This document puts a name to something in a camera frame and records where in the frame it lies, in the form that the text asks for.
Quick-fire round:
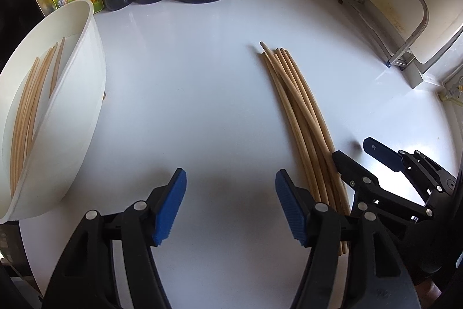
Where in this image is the stainless steel rack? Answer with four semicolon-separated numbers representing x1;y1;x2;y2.
338;0;430;69

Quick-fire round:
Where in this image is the white plastic chopstick container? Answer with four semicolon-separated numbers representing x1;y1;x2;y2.
1;0;106;223

